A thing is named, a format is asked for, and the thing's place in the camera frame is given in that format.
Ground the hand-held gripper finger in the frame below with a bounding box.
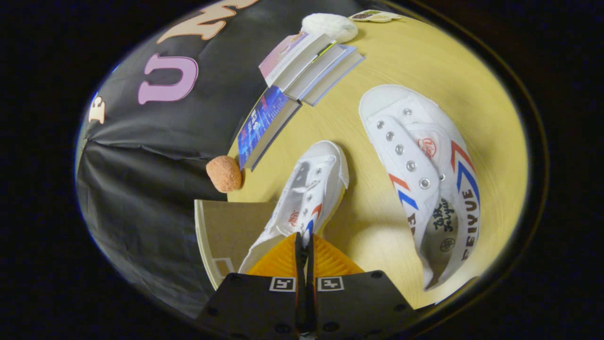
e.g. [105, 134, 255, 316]
[306, 232, 418, 340]
[194, 231, 306, 340]

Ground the white striped canvas shoe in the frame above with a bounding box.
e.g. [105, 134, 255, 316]
[359, 84, 482, 291]
[238, 140, 350, 274]

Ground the beige storage box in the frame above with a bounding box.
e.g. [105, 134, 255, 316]
[194, 199, 279, 289]

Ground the orange sponge ball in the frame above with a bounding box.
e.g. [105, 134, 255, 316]
[206, 155, 243, 193]

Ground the blue cover book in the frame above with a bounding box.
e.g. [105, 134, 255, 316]
[237, 85, 302, 171]

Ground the black backdrop cloth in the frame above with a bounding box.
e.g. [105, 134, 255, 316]
[75, 0, 373, 319]

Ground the grey-blue cover book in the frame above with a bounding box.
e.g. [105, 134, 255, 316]
[301, 45, 366, 107]

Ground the thick white paged book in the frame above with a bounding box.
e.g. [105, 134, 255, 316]
[283, 42, 350, 101]

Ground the pink cover book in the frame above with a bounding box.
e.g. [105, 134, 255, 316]
[259, 31, 338, 88]

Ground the white fluffy ball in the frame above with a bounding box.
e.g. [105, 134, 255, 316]
[301, 13, 359, 44]

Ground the white divided dish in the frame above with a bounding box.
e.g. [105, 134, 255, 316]
[348, 9, 402, 23]

